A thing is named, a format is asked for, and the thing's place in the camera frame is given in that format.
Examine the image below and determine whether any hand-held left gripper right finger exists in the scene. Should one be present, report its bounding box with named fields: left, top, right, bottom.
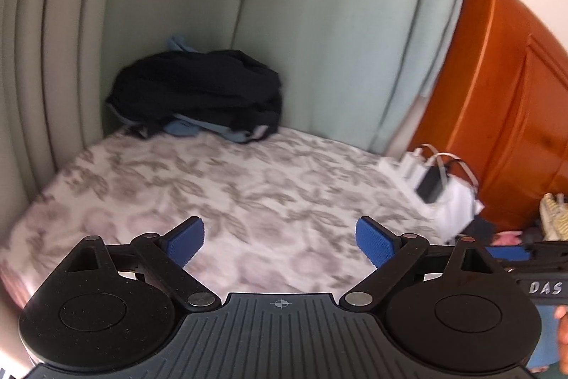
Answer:
left=339, top=216, right=505, bottom=310

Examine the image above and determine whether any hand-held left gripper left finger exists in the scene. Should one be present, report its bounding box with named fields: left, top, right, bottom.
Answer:
left=66, top=216, right=221, bottom=311

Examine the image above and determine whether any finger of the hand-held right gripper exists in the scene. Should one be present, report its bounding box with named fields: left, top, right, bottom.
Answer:
left=485, top=245, right=534, bottom=262

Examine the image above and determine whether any person's right hand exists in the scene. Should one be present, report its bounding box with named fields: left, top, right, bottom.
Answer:
left=554, top=305, right=568, bottom=363

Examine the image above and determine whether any pink knitted item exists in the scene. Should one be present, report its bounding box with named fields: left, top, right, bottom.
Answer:
left=495, top=230, right=523, bottom=247

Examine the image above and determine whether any yellowish knitted item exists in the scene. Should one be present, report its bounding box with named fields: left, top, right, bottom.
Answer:
left=539, top=193, right=568, bottom=242

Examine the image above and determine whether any black charger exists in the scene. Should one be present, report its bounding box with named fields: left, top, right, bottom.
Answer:
left=415, top=167, right=450, bottom=205

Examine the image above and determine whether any white charger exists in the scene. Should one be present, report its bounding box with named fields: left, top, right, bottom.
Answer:
left=402, top=150, right=427, bottom=183

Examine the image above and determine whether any floral grey white blanket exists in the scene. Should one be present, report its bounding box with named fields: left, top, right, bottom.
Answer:
left=0, top=126, right=458, bottom=309

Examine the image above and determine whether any grey blue garment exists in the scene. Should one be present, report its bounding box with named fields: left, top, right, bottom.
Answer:
left=222, top=125, right=276, bottom=145

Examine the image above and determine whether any dark navy garment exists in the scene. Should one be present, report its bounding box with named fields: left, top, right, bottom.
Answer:
left=105, top=49, right=283, bottom=144

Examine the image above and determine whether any wooden headboard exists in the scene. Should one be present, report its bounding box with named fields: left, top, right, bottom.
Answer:
left=406, top=0, right=568, bottom=234

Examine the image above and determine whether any pale green curtain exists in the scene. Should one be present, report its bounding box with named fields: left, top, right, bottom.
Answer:
left=0, top=0, right=487, bottom=202

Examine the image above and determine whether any white charging cable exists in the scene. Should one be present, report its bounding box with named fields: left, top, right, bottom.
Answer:
left=417, top=144, right=481, bottom=194

